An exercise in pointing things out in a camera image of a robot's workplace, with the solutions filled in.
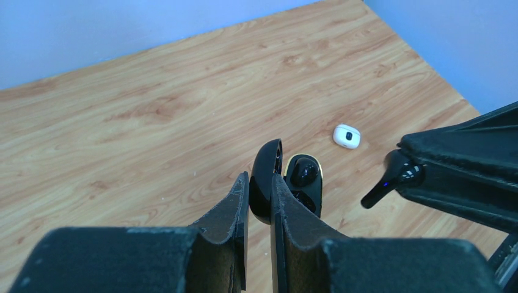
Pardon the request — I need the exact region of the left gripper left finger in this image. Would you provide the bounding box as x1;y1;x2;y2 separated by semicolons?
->
10;172;249;292

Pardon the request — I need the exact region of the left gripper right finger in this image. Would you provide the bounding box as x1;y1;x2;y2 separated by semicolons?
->
271;174;501;292

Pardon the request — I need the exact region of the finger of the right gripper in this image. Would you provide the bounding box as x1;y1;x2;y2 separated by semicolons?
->
398;102;517;183
396;165;517;234

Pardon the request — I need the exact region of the black earbud charging case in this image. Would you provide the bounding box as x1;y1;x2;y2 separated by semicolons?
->
248;139;324;226

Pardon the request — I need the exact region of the black earbud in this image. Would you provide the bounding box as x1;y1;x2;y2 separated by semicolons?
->
290;157;319;187
360;150;425;209

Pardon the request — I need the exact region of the white earbud charging case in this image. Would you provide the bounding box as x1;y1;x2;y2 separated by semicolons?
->
333;124;361;150

